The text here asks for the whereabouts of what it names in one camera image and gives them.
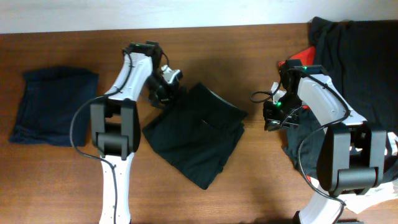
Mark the black shorts patterned waistband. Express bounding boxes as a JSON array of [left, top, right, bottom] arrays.
[[142, 83, 248, 190]]

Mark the folded navy blue garment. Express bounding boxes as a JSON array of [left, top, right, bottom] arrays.
[[9, 67, 98, 147]]

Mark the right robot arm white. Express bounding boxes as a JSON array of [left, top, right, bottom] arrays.
[[263, 59, 387, 224]]

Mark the black garment white lettering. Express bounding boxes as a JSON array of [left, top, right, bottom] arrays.
[[284, 109, 397, 183]]

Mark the white garment under pile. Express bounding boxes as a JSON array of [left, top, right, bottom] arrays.
[[310, 179, 398, 215]]

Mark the black t-shirt on pile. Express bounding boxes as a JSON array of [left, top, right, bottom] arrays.
[[308, 17, 397, 133]]

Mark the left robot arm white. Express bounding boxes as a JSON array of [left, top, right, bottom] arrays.
[[90, 41, 183, 223]]

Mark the red garment in pile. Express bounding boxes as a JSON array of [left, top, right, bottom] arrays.
[[289, 46, 316, 66]]

